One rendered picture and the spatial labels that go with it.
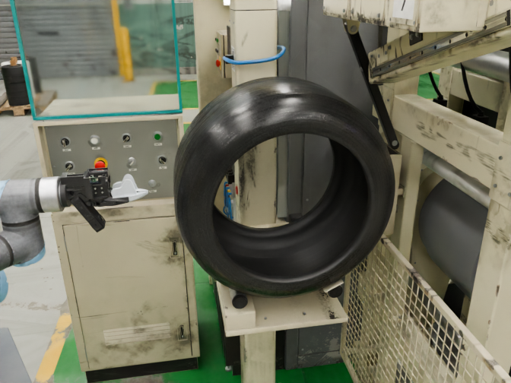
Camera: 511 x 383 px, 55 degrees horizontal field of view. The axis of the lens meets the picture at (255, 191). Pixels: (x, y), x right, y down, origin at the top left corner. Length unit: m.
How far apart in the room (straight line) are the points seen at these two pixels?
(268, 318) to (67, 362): 1.46
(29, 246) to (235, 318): 0.58
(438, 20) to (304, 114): 0.36
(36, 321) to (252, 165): 1.84
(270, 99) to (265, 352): 1.15
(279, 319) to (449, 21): 0.93
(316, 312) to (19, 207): 0.88
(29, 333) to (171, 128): 1.53
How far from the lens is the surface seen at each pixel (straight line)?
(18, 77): 7.86
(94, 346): 2.42
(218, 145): 1.16
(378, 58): 1.50
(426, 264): 2.28
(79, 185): 1.31
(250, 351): 2.02
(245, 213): 1.68
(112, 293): 2.25
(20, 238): 1.36
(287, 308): 1.55
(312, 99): 1.20
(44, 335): 2.96
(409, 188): 1.77
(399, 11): 1.07
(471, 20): 1.05
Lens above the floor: 1.73
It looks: 23 degrees down
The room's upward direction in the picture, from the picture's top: 1 degrees counter-clockwise
